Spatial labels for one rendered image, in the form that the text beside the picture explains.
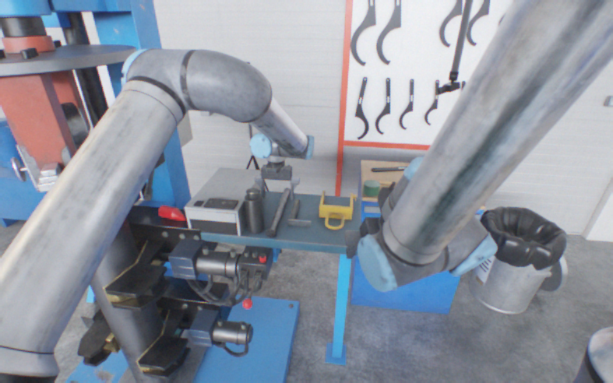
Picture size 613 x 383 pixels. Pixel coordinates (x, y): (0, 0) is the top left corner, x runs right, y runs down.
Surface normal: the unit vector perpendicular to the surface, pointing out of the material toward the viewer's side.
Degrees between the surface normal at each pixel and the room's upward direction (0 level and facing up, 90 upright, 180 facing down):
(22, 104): 90
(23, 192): 90
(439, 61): 90
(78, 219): 53
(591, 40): 108
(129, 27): 90
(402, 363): 0
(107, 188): 64
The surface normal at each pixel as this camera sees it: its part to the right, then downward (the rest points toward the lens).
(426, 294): -0.14, 0.48
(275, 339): 0.00, -0.87
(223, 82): 0.42, 0.29
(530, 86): -0.55, 0.57
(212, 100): 0.07, 0.80
